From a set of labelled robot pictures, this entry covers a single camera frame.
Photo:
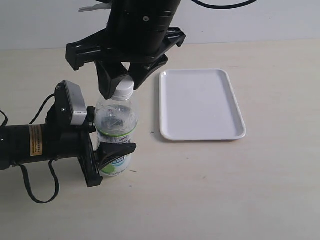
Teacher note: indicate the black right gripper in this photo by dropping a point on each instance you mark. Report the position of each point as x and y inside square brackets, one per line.
[146, 56]

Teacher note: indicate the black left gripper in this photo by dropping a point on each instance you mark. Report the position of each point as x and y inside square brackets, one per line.
[69, 141]

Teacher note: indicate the clear plastic drink bottle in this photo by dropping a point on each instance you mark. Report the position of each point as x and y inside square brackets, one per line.
[115, 120]

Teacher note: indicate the white bottle cap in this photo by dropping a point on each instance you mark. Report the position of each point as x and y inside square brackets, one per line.
[125, 88]

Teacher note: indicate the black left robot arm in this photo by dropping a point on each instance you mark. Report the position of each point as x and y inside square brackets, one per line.
[23, 144]

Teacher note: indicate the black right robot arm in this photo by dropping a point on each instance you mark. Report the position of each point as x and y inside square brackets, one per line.
[146, 17]

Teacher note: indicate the white rectangular tray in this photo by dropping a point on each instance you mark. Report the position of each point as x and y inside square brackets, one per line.
[199, 105]

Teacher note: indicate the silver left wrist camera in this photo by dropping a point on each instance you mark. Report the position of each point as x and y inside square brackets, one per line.
[76, 102]

